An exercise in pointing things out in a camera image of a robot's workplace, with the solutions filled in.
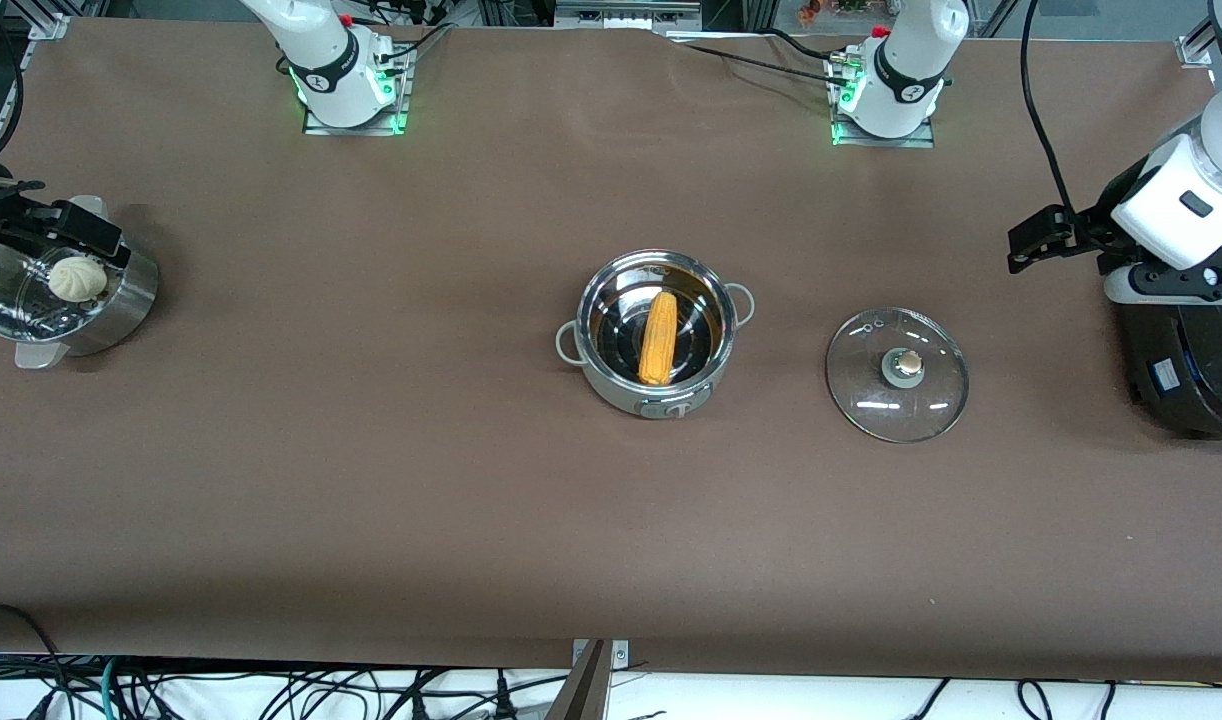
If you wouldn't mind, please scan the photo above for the glass pot lid with knob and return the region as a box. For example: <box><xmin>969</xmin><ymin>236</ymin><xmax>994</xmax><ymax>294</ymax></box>
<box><xmin>826</xmin><ymin>307</ymin><xmax>970</xmax><ymax>444</ymax></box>

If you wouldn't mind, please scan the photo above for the yellow corn cob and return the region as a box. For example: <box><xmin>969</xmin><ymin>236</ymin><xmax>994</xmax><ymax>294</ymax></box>
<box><xmin>638</xmin><ymin>292</ymin><xmax>680</xmax><ymax>387</ymax></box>

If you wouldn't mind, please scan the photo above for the steel steamer pot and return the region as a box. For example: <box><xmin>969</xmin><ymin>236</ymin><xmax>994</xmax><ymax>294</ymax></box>
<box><xmin>0</xmin><ymin>195</ymin><xmax>160</xmax><ymax>371</ymax></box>

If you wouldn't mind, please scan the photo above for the white steamed bun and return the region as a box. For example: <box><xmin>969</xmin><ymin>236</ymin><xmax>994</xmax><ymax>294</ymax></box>
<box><xmin>49</xmin><ymin>256</ymin><xmax>108</xmax><ymax>303</ymax></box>

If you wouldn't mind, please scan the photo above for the black rice cooker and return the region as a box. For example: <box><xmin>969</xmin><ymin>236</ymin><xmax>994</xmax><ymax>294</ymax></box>
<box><xmin>1119</xmin><ymin>232</ymin><xmax>1222</xmax><ymax>443</ymax></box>

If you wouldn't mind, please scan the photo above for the aluminium profile beam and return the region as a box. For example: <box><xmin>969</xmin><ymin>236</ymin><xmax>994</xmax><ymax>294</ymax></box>
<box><xmin>554</xmin><ymin>0</ymin><xmax>704</xmax><ymax>31</ymax></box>

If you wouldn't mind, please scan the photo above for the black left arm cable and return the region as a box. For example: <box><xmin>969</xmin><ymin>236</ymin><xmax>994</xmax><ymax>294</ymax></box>
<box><xmin>1019</xmin><ymin>0</ymin><xmax>1080</xmax><ymax>216</ymax></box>

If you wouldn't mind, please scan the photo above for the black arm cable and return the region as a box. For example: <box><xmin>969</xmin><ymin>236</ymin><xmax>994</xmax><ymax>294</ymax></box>
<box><xmin>0</xmin><ymin>25</ymin><xmax>24</xmax><ymax>159</ymax></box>
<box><xmin>1019</xmin><ymin>0</ymin><xmax>1080</xmax><ymax>216</ymax></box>

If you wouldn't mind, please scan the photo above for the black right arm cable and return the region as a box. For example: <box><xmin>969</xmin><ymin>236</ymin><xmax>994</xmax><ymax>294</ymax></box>
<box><xmin>0</xmin><ymin>25</ymin><xmax>24</xmax><ymax>159</ymax></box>

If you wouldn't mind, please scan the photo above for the aluminium frame rail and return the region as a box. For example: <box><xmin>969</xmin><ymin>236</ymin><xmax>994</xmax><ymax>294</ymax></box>
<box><xmin>1176</xmin><ymin>15</ymin><xmax>1218</xmax><ymax>67</ymax></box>
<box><xmin>0</xmin><ymin>12</ymin><xmax>70</xmax><ymax>136</ymax></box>

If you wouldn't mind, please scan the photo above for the black cable on table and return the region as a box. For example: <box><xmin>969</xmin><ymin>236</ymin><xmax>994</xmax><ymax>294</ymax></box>
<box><xmin>683</xmin><ymin>42</ymin><xmax>840</xmax><ymax>85</ymax></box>
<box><xmin>759</xmin><ymin>28</ymin><xmax>844</xmax><ymax>63</ymax></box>
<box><xmin>376</xmin><ymin>22</ymin><xmax>454</xmax><ymax>76</ymax></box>

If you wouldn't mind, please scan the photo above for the steel pot with grey handles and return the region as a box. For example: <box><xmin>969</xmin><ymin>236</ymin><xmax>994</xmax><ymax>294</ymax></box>
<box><xmin>555</xmin><ymin>248</ymin><xmax>755</xmax><ymax>419</ymax></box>

